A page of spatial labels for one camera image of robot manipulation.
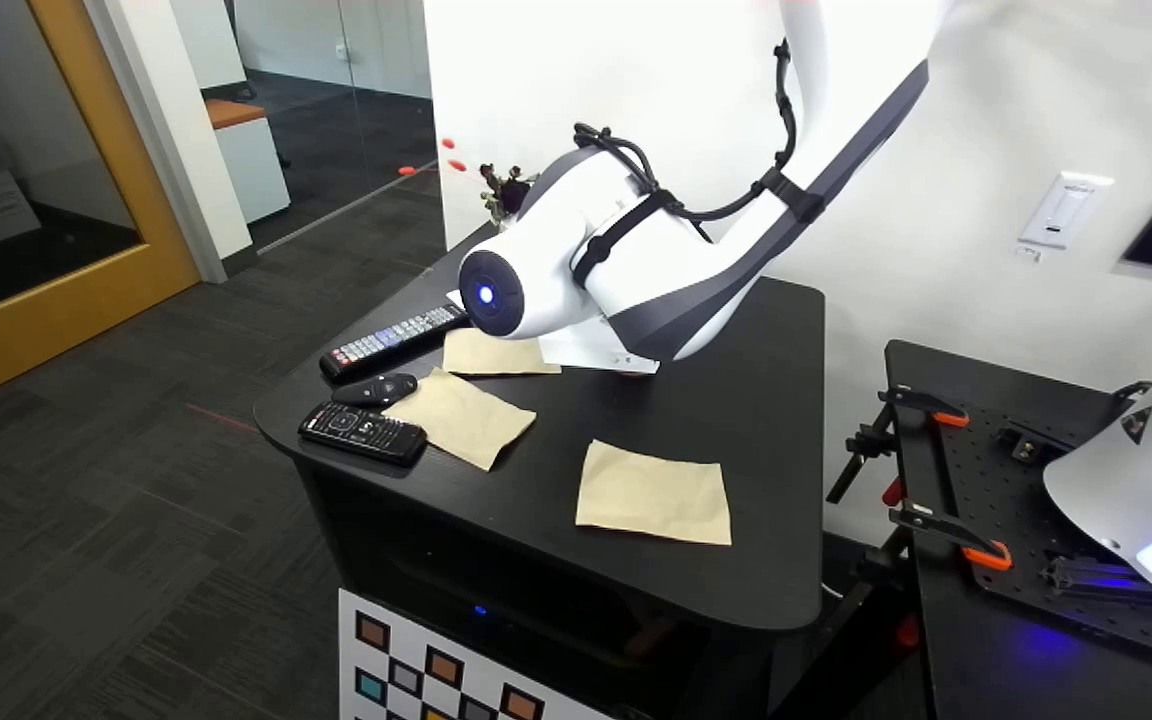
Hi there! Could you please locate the white cabinet wooden top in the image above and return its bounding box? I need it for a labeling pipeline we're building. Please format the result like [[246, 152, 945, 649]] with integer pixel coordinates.
[[201, 90, 298, 227]]

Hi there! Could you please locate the medium black remote control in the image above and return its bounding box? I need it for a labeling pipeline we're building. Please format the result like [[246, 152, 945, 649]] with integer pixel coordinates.
[[298, 401, 432, 473]]

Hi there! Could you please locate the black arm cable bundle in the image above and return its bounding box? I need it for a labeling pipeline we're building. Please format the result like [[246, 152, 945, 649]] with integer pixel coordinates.
[[567, 36, 833, 293]]

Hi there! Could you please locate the crumpled white napkin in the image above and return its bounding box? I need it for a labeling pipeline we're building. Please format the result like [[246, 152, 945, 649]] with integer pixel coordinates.
[[573, 434, 738, 552]]

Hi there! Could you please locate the white wall switch plate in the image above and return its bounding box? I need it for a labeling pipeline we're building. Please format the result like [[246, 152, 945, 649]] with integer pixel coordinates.
[[1012, 163, 1121, 261]]

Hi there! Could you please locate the black robot mounting cart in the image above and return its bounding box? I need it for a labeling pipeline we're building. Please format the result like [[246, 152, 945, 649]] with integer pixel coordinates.
[[881, 334, 1152, 720]]

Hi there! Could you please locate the long black remote control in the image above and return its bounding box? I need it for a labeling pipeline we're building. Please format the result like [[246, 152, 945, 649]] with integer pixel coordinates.
[[318, 301, 470, 389]]

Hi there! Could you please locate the flat white napkin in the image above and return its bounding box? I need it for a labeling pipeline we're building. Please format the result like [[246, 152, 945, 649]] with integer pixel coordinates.
[[439, 323, 564, 379], [380, 368, 539, 474]]

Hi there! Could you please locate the black clamp orange handle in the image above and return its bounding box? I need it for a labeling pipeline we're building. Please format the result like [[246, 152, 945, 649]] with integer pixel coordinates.
[[881, 496, 1020, 580], [826, 379, 982, 507]]

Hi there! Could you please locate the yellow wooden door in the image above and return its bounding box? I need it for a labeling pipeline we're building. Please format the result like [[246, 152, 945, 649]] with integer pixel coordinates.
[[0, 0, 206, 401]]

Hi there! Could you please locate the colour checker board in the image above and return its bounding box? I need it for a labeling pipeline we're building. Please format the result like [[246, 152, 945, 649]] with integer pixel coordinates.
[[332, 583, 585, 720]]

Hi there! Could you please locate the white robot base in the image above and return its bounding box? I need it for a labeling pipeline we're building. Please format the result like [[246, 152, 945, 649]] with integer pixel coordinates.
[[1038, 316, 1152, 607]]

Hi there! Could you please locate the small black remote control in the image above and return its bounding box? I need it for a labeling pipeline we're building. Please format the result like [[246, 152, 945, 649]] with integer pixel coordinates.
[[330, 368, 425, 410]]

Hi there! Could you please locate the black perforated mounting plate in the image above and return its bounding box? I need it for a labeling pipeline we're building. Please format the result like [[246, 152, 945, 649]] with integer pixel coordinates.
[[915, 389, 1152, 660]]

